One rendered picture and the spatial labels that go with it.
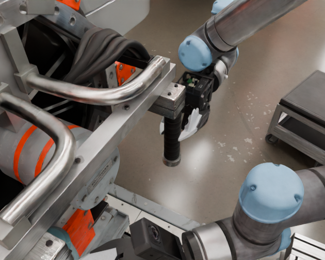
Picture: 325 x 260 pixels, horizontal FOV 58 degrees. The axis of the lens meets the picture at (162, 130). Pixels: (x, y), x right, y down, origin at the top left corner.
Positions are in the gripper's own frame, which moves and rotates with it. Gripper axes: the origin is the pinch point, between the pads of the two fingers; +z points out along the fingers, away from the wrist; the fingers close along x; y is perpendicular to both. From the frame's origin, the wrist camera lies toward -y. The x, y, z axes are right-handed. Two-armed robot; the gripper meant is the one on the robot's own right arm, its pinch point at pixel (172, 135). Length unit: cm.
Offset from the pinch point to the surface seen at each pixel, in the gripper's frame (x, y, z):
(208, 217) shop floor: 6, -83, -32
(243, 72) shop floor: -14, -83, -158
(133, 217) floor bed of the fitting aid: -23, -75, -12
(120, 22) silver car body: -42, -2, -44
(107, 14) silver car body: -42, 4, -37
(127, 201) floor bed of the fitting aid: -30, -75, -18
